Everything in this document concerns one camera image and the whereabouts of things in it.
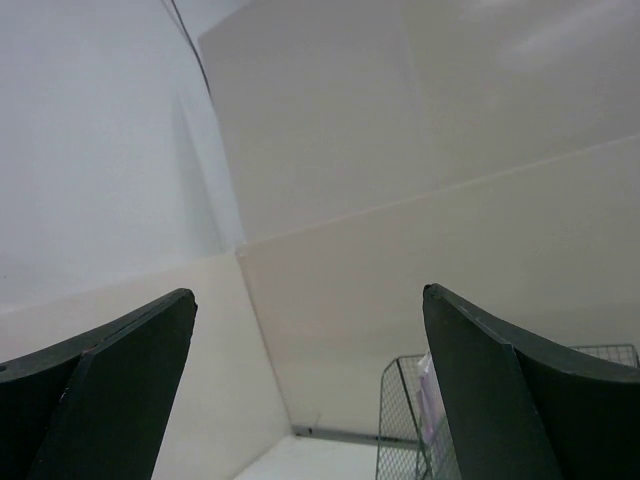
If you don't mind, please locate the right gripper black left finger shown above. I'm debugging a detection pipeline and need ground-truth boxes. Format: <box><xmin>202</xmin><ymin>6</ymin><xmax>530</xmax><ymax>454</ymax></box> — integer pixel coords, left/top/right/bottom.
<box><xmin>1</xmin><ymin>288</ymin><xmax>197</xmax><ymax>479</ymax></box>

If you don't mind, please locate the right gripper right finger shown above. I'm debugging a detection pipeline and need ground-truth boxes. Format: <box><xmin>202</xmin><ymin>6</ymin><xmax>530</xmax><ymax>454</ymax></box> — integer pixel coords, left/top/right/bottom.
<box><xmin>423</xmin><ymin>284</ymin><xmax>639</xmax><ymax>479</ymax></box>

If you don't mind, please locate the clear zip pouch purple zipper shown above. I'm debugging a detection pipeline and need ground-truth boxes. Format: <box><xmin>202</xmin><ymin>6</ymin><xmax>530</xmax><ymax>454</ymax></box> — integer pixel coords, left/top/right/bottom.
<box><xmin>417</xmin><ymin>353</ymin><xmax>446</xmax><ymax>443</ymax></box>

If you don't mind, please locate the green wire mesh organizer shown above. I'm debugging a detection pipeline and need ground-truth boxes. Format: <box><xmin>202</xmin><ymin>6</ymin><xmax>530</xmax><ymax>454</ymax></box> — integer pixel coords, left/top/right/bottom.
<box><xmin>375</xmin><ymin>344</ymin><xmax>639</xmax><ymax>479</ymax></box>

